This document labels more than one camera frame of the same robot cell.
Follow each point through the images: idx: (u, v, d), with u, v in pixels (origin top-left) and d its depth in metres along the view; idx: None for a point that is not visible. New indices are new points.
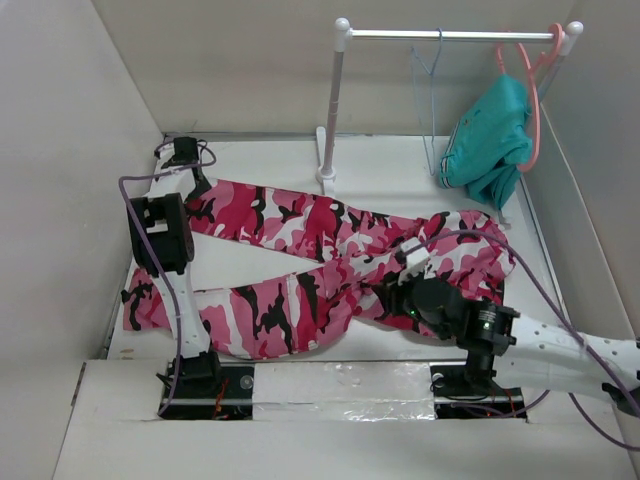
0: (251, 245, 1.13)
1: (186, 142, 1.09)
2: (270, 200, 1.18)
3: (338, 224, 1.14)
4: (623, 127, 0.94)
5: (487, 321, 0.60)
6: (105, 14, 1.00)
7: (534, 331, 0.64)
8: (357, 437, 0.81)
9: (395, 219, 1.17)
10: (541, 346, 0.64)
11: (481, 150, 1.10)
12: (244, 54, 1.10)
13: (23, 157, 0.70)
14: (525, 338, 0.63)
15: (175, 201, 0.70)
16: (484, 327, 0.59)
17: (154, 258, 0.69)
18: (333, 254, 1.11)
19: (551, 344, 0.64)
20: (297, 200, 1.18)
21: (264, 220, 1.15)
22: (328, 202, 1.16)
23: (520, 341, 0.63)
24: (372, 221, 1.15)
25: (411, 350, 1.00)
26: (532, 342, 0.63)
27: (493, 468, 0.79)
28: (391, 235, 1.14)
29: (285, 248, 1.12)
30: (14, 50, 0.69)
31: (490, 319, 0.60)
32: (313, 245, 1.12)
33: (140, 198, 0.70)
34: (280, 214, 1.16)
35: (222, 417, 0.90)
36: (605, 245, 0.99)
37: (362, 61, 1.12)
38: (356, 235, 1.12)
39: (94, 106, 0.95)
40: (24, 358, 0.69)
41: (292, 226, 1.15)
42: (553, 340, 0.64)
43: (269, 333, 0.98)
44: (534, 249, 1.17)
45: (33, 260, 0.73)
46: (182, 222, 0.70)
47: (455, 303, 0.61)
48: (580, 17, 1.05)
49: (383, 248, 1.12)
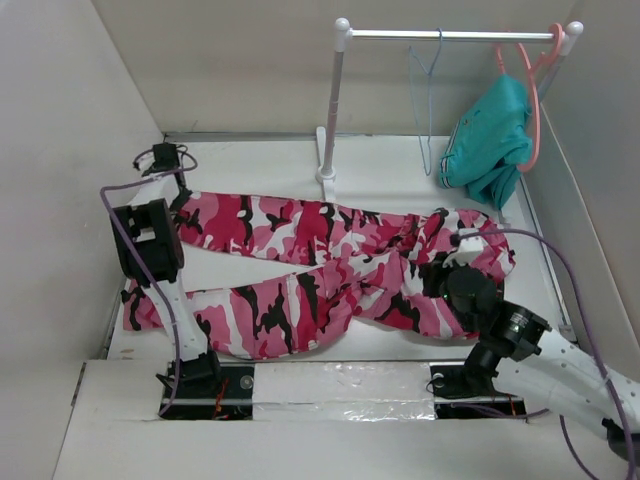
0: (242, 256, 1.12)
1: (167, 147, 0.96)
2: (257, 207, 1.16)
3: (329, 227, 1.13)
4: (624, 127, 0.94)
5: (516, 324, 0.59)
6: (105, 14, 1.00)
7: (561, 350, 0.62)
8: (357, 437, 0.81)
9: (386, 216, 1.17)
10: (562, 364, 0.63)
11: (480, 151, 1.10)
12: (244, 55, 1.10)
13: (23, 156, 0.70)
14: (551, 352, 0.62)
15: (159, 208, 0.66)
16: (511, 327, 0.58)
17: (143, 268, 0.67)
18: (326, 258, 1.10)
19: (572, 364, 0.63)
20: (284, 207, 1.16)
21: (252, 229, 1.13)
22: (317, 207, 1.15)
23: (545, 350, 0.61)
24: (363, 220, 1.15)
25: (411, 350, 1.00)
26: (555, 355, 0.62)
27: (493, 468, 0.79)
28: (386, 234, 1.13)
29: (277, 257, 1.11)
30: (13, 49, 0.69)
31: (520, 323, 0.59)
32: (306, 251, 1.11)
33: (123, 207, 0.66)
34: (269, 221, 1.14)
35: (221, 417, 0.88)
36: (605, 245, 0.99)
37: (362, 61, 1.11)
38: (349, 235, 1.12)
39: (94, 105, 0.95)
40: (24, 358, 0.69)
41: (282, 233, 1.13)
42: (576, 362, 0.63)
43: (269, 333, 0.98)
44: (533, 250, 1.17)
45: (33, 261, 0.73)
46: (168, 230, 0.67)
47: (489, 295, 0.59)
48: (580, 17, 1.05)
49: (376, 246, 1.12)
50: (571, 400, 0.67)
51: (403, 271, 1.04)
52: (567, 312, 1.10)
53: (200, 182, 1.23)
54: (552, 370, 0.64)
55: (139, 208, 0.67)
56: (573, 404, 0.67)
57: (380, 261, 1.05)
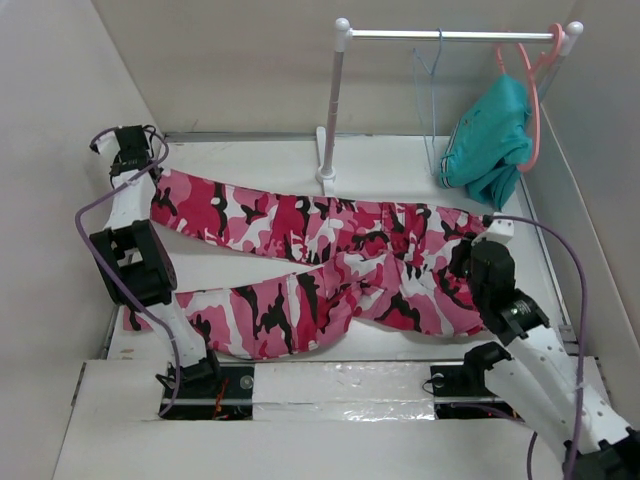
0: (218, 247, 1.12)
1: (127, 134, 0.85)
2: (231, 197, 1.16)
3: (306, 220, 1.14)
4: (624, 128, 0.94)
5: (516, 308, 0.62)
6: (105, 14, 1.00)
7: (546, 347, 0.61)
8: (357, 437, 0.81)
9: (361, 203, 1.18)
10: (541, 358, 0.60)
11: (480, 151, 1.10)
12: (244, 55, 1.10)
13: (23, 156, 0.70)
14: (536, 342, 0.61)
15: (142, 228, 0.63)
16: (511, 308, 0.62)
17: (133, 297, 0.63)
18: (303, 251, 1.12)
19: (551, 361, 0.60)
20: (259, 200, 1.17)
21: (227, 219, 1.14)
22: (292, 201, 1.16)
23: (532, 336, 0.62)
24: (340, 206, 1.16)
25: (411, 350, 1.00)
26: (539, 345, 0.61)
27: (493, 468, 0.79)
28: (361, 219, 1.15)
29: (253, 250, 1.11)
30: (14, 49, 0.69)
31: (521, 309, 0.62)
32: (282, 244, 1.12)
33: (104, 233, 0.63)
34: (244, 214, 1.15)
35: (221, 417, 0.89)
36: (605, 245, 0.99)
37: (362, 61, 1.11)
38: (326, 222, 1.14)
39: (94, 105, 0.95)
40: (23, 358, 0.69)
41: (257, 227, 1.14)
42: (556, 363, 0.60)
43: (269, 333, 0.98)
44: (533, 250, 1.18)
45: (33, 260, 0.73)
46: (155, 249, 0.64)
47: (506, 269, 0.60)
48: (579, 17, 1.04)
49: (353, 232, 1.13)
50: (543, 414, 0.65)
51: (400, 273, 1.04)
52: (567, 312, 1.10)
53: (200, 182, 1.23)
54: (530, 362, 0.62)
55: (122, 229, 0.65)
56: (544, 417, 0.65)
57: (377, 261, 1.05)
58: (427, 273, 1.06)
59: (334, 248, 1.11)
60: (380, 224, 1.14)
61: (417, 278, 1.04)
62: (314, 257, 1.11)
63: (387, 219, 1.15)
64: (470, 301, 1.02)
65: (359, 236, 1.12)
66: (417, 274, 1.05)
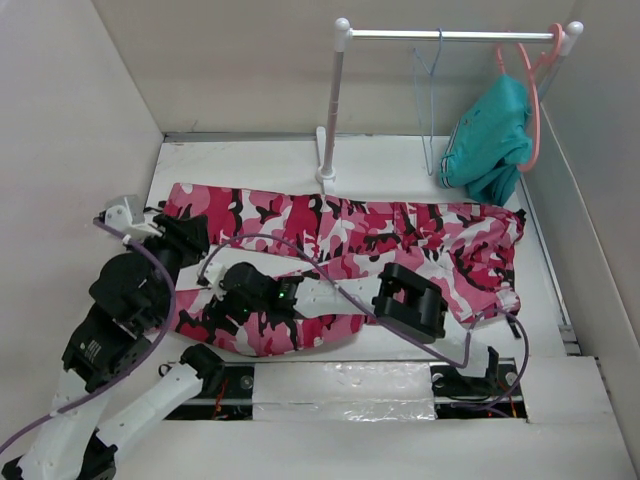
0: (232, 247, 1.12)
1: (106, 286, 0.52)
2: (247, 200, 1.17)
3: (319, 219, 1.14)
4: (623, 128, 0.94)
5: (282, 290, 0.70)
6: (105, 13, 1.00)
7: (311, 287, 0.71)
8: (355, 436, 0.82)
9: (373, 205, 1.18)
10: (314, 298, 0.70)
11: (479, 151, 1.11)
12: (245, 56, 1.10)
13: (24, 158, 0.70)
14: (305, 295, 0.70)
15: None
16: (281, 295, 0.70)
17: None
18: (315, 250, 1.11)
19: (322, 297, 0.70)
20: (274, 200, 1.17)
21: (242, 221, 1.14)
22: (306, 201, 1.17)
23: (303, 299, 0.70)
24: (351, 208, 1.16)
25: (412, 350, 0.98)
26: (307, 297, 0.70)
27: (491, 467, 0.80)
28: (373, 221, 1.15)
29: (265, 248, 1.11)
30: (14, 50, 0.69)
31: (285, 288, 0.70)
32: (294, 243, 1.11)
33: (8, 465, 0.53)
34: (258, 214, 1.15)
35: (221, 417, 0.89)
36: (603, 242, 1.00)
37: (363, 60, 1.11)
38: (338, 222, 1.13)
39: (95, 105, 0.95)
40: (22, 358, 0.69)
41: (270, 226, 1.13)
42: (324, 292, 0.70)
43: (275, 330, 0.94)
44: (535, 249, 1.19)
45: (34, 259, 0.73)
46: None
47: (257, 276, 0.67)
48: (580, 17, 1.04)
49: (365, 233, 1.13)
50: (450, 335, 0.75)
51: (421, 258, 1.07)
52: (564, 311, 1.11)
53: (201, 182, 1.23)
54: (316, 309, 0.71)
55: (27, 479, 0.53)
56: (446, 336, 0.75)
57: (386, 259, 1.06)
58: (445, 254, 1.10)
59: (346, 248, 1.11)
60: (392, 225, 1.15)
61: (437, 260, 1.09)
62: (325, 256, 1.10)
63: (399, 220, 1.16)
64: (484, 279, 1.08)
65: (371, 236, 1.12)
66: (435, 257, 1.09)
